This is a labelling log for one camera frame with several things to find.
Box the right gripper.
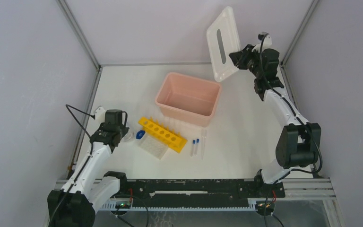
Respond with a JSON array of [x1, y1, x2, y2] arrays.
[[229, 44, 264, 79]]

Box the small glass flask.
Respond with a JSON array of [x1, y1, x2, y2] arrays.
[[122, 127, 135, 142]]

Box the white plastic bin lid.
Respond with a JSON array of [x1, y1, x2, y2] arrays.
[[206, 6, 241, 83]]

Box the blue bottle cap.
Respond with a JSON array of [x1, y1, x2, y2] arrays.
[[136, 130, 146, 140]]

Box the pink plastic bin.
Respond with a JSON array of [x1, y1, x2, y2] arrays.
[[155, 72, 222, 127]]

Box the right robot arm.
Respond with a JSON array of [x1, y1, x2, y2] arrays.
[[229, 44, 323, 197]]

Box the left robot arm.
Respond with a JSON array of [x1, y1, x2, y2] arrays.
[[47, 109, 129, 227]]

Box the clear well plate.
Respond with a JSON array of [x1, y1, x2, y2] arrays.
[[138, 134, 168, 160]]

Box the yellow test tube rack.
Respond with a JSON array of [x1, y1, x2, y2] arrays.
[[138, 117, 187, 153]]

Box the blue capped tube left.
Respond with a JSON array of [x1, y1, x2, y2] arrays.
[[190, 140, 196, 157]]

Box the left camera cable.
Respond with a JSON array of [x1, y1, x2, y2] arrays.
[[65, 104, 96, 148]]

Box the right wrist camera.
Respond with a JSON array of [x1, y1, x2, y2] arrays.
[[252, 32, 272, 52]]

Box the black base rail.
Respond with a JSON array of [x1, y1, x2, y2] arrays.
[[112, 179, 286, 209]]

